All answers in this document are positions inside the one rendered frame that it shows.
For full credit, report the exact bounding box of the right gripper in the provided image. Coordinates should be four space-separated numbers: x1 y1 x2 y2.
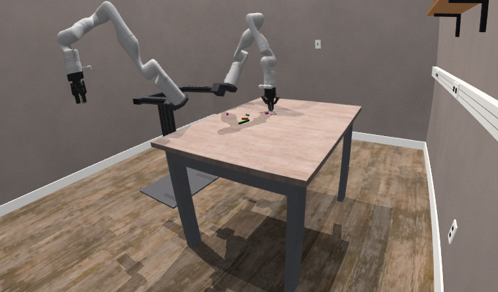
67 71 87 104

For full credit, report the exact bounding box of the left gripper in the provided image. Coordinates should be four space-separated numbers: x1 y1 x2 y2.
261 87 280 111

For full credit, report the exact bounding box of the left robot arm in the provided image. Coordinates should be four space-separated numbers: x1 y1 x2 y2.
224 13 277 89

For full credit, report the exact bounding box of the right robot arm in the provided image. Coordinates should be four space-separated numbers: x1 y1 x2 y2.
57 1 185 105

